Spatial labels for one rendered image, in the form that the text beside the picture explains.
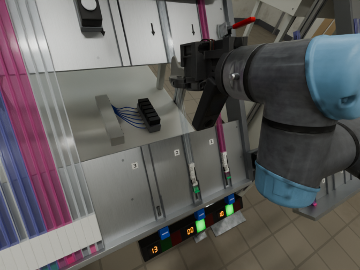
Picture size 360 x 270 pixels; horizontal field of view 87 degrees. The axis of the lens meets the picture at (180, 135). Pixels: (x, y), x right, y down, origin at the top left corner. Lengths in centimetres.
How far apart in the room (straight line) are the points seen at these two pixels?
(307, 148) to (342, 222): 171
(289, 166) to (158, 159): 30
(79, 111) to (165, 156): 54
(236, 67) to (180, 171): 31
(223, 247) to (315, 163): 112
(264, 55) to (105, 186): 38
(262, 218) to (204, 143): 106
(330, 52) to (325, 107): 5
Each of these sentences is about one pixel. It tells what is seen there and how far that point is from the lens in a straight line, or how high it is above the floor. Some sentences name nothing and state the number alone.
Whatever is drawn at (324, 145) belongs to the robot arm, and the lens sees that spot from 25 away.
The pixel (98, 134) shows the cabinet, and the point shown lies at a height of 62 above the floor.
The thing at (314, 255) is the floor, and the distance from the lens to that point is 164.
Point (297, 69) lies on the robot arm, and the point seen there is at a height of 114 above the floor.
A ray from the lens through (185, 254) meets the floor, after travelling 126.
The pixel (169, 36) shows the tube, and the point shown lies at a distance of 50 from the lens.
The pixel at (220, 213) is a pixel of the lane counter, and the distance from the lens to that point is 63.
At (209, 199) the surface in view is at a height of 73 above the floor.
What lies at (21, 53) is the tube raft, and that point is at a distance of 44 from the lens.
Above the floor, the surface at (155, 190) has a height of 77.
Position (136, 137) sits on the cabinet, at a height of 62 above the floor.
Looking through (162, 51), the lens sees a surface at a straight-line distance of 49.
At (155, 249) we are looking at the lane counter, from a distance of 57.
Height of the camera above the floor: 121
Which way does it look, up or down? 46 degrees down
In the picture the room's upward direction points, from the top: 15 degrees clockwise
